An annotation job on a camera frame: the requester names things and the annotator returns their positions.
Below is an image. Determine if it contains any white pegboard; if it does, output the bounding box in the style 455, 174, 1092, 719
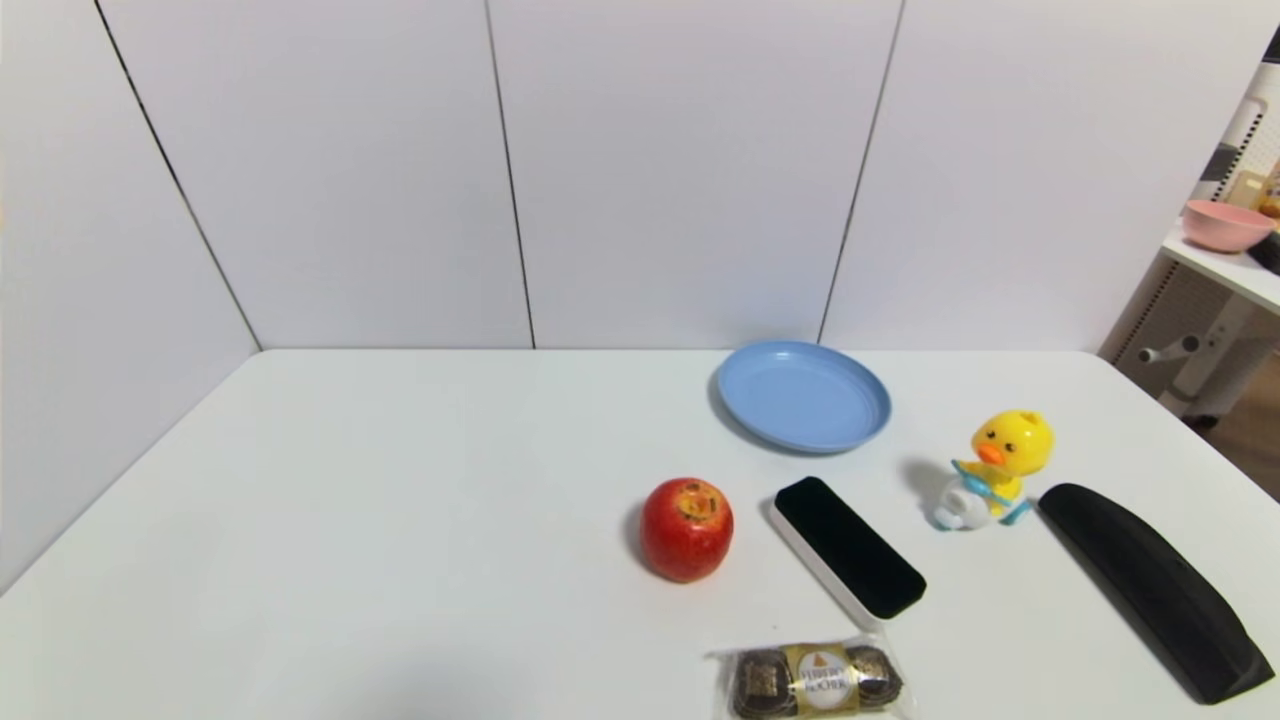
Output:
1190, 60, 1280, 211

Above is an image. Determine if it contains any black glasses case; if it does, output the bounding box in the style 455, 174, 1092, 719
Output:
1037, 483, 1276, 705

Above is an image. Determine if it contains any black and white eraser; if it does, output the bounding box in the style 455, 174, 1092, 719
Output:
771, 476, 928, 629

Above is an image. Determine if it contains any white background desk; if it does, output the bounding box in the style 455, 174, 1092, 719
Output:
1137, 222, 1280, 426

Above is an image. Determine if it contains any red apple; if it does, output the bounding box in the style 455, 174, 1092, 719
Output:
640, 477, 735, 584

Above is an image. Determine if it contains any blue plastic plate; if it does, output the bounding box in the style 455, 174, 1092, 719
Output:
716, 340, 892, 455

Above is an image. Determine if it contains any Ferrero Rocher chocolate pack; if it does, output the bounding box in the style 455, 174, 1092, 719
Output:
708, 636, 916, 720

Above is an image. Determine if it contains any pink bowl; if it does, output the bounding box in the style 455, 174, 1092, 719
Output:
1182, 199, 1277, 254

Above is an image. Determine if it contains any yellow duck toy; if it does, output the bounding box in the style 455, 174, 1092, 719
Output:
933, 409, 1055, 532

